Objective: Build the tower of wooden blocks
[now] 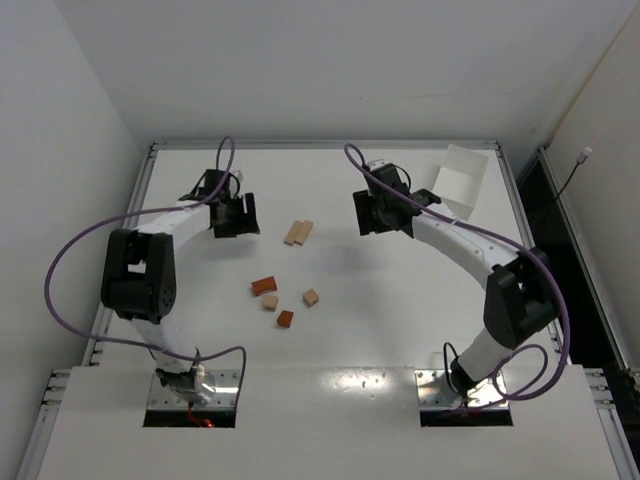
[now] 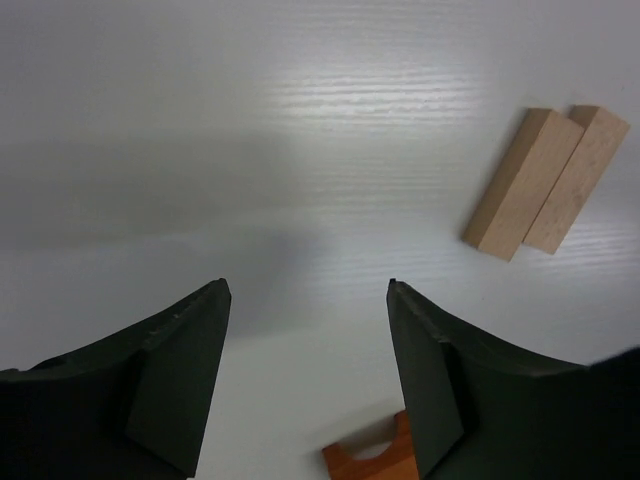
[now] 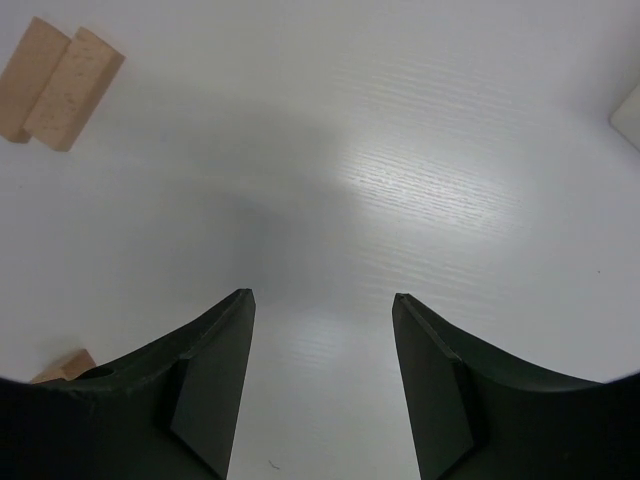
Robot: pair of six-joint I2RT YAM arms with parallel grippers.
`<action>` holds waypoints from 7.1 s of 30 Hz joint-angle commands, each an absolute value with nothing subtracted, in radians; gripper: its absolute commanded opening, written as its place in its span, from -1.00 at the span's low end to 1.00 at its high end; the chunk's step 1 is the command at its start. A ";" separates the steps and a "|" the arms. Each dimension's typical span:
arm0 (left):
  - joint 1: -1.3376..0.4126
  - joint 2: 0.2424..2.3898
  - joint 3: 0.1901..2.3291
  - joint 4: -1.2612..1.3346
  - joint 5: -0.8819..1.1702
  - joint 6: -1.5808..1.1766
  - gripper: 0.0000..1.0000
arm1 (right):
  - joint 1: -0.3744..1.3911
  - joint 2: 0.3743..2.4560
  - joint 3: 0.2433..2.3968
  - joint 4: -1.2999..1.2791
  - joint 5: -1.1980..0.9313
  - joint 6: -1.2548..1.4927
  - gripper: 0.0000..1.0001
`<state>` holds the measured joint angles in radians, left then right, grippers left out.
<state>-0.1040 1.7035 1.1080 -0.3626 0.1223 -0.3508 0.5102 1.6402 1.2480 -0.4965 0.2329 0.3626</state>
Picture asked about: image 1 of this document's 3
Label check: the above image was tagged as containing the light long wood block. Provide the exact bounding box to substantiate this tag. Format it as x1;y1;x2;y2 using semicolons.
294;220;314;246
284;220;303;246

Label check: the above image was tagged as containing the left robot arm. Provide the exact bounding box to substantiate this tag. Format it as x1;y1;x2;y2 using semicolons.
101;169;260;406

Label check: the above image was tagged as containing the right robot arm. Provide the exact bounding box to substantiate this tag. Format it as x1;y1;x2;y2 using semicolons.
353;160;568;398

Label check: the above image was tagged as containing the dark brown arch block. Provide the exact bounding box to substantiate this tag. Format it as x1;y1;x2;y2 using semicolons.
251;276;278;296

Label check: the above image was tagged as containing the white storage box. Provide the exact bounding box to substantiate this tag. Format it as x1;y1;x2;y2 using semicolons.
433;144;489;220

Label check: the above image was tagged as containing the light wood cube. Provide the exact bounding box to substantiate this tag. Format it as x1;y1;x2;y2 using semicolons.
303;289;319;308
261;295;279;311

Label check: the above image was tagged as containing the dark brown wood cube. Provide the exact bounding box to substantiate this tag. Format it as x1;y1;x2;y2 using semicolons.
277;310;294;329

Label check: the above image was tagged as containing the aluminium table frame rail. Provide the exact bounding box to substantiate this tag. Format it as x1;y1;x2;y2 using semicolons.
151;139;501;151

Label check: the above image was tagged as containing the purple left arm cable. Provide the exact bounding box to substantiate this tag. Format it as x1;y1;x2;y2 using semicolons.
43;135;248;396

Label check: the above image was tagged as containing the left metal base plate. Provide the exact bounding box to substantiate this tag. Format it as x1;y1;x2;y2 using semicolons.
147;369;241;412

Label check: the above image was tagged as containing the metal base plate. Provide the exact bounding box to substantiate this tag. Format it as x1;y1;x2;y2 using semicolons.
147;369;241;412
414;369;509;413

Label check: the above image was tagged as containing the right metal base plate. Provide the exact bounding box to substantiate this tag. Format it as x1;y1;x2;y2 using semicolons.
414;369;509;413

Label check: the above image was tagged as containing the wall cable with plug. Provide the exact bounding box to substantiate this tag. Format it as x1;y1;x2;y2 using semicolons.
554;146;593;201

